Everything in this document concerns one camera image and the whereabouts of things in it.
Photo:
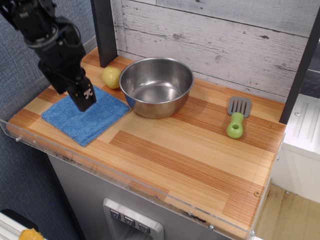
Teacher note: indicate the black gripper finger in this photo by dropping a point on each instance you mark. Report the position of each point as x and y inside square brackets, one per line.
[57, 82]
[82, 94]

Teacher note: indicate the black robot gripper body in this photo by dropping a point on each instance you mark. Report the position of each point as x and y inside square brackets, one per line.
[62, 53]

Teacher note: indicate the blue microfiber cloth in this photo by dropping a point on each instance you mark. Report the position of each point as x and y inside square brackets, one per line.
[85, 126]

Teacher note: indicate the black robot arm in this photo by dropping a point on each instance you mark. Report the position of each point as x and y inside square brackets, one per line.
[33, 18]

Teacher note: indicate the yellow toy potato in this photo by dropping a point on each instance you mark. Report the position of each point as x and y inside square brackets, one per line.
[110, 76]

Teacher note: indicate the stainless steel bowl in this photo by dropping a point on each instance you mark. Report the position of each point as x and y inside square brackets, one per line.
[156, 87]

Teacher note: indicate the silver toy fridge cabinet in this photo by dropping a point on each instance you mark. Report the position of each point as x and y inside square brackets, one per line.
[86, 194]

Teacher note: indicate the grey dispenser button panel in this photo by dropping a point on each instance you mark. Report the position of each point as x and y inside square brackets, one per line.
[130, 221]

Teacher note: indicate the black white bottom-left equipment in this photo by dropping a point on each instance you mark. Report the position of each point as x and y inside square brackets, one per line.
[11, 229]

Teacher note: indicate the yellow object bottom left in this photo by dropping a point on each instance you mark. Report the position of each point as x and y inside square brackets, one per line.
[30, 234]

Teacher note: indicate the grey green toy spatula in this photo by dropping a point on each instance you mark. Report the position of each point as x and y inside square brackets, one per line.
[238, 109]

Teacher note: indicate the white toy sink counter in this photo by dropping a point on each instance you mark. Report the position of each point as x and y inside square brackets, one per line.
[297, 166]

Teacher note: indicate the dark right frame post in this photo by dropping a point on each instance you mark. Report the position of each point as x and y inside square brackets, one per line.
[303, 67]

